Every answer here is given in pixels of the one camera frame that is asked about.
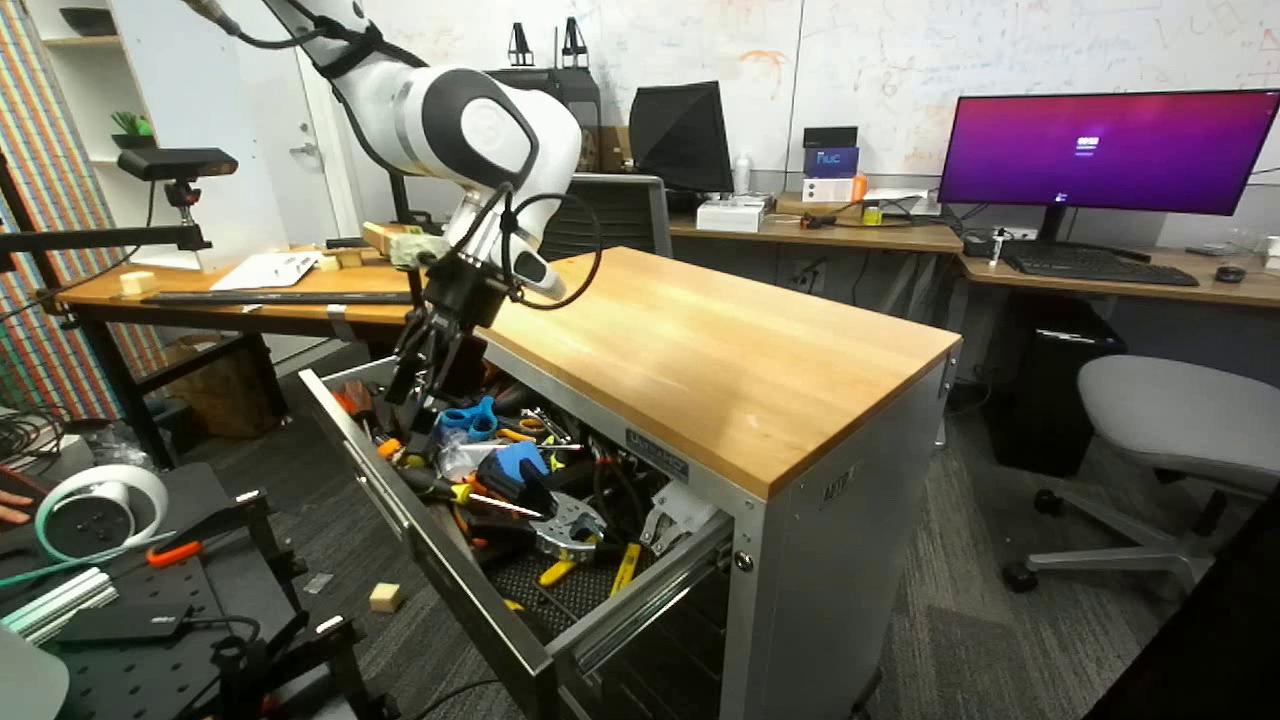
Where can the small wooden block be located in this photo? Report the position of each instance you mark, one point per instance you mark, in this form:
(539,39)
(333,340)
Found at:
(384,596)

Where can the white shelf unit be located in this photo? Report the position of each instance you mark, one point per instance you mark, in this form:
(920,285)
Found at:
(92,66)

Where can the white round reel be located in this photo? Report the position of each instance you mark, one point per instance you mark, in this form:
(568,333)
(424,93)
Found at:
(103,509)

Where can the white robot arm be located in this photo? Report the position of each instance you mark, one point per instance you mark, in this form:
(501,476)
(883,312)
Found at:
(441,122)

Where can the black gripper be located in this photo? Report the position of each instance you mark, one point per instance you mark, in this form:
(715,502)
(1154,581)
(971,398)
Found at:
(463,288)

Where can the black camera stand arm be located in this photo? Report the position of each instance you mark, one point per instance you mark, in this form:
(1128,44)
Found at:
(92,241)

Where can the monitor with purple screen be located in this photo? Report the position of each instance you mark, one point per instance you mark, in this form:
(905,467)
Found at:
(1104,145)

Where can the black camera on stand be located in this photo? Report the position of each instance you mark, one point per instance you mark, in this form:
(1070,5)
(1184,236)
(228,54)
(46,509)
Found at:
(177,163)

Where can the long wooden office desk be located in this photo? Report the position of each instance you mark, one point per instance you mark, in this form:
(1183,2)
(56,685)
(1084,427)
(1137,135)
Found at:
(935,241)

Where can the blue and black box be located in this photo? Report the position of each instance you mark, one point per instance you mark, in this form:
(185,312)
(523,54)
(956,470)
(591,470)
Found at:
(829,155)

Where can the black computer mouse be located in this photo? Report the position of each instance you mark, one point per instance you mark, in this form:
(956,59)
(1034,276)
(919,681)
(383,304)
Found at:
(1229,274)

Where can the grey metal tool drawer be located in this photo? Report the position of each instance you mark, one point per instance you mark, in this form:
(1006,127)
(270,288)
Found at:
(424,544)

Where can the black computer tower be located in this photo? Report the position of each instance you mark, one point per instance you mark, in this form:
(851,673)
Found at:
(1053,385)

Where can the black keyboard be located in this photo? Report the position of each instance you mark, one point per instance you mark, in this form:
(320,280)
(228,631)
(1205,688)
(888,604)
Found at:
(1101,264)

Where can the dark computer monitor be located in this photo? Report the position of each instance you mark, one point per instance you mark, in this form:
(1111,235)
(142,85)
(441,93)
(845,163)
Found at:
(680,135)

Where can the black mesh office chair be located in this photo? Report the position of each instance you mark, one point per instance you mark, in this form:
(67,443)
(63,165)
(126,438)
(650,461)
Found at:
(614,212)

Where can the small green plant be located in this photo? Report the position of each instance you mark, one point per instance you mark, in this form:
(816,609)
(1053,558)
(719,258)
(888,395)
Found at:
(132,129)

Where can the yellow ball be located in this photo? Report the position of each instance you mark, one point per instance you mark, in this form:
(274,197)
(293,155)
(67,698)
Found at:
(875,212)

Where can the wooden side table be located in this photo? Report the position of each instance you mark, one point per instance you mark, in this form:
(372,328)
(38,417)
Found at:
(203,297)

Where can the white paper sheet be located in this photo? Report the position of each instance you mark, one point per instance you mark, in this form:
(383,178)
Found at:
(265,274)

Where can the grey cabinet with wooden top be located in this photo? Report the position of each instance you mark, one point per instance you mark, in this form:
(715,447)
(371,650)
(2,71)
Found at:
(747,355)

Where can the black perforated breadboard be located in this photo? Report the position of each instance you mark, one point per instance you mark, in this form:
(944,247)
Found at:
(160,641)

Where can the silver spring clamp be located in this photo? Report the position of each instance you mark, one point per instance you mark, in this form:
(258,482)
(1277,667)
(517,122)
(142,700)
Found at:
(566,523)

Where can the grey upholstered office chair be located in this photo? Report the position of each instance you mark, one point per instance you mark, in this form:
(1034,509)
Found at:
(1184,423)

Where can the white box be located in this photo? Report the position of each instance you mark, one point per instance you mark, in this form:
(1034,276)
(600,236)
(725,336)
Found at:
(730,212)

